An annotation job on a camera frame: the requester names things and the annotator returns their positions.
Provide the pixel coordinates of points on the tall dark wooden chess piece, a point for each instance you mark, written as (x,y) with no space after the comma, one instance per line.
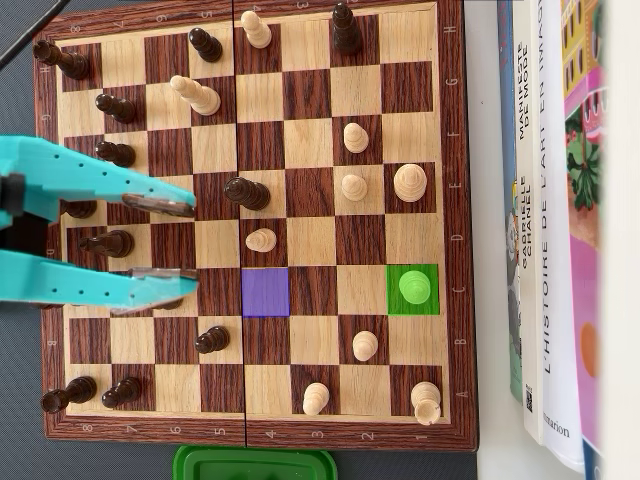
(347,37)

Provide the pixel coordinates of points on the white Gabrielle Chanel book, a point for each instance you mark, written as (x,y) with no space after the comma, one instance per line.
(529,225)

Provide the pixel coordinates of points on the dark pawn top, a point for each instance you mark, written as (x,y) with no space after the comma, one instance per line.
(210,49)

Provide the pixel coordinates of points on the dark wooden queen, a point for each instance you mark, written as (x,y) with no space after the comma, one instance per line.
(247,194)

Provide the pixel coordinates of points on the light wooden bishop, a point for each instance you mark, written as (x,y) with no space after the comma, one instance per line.
(257,32)

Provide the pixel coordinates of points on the white art history book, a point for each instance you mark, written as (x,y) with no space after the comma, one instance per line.
(557,300)

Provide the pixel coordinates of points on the tall light wooden chess piece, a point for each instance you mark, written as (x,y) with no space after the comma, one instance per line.
(200,100)

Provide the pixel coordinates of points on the dark pawn bottom left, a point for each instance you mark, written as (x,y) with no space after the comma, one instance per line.
(125,391)

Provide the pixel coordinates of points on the colourful panda mat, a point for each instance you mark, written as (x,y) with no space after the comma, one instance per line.
(507,150)

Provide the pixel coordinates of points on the white vertical panel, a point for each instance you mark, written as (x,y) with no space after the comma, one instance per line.
(625,250)

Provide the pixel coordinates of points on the dark wooden rook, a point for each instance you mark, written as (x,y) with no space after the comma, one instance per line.
(75,65)
(80,390)

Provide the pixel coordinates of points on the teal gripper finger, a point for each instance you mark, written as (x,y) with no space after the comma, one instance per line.
(100,172)
(75,285)

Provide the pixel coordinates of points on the light wooden king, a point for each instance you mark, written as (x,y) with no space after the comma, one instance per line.
(410,182)

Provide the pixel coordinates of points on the pink colourful illustrated book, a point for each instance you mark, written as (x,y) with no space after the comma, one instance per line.
(585,250)

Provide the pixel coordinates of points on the light wooden pawn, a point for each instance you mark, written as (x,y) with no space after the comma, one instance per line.
(260,240)
(365,346)
(354,187)
(356,140)

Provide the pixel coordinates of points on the light wooden rook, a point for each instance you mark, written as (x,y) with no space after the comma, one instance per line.
(426,400)

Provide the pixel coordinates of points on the dark wooden pawn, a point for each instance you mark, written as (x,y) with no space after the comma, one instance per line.
(170,304)
(117,109)
(212,341)
(117,154)

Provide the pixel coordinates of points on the light ribbed wooden chess piece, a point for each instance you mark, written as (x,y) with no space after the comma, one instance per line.
(414,286)

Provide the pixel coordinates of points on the wooden folding chess board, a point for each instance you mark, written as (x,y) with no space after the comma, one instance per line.
(310,240)

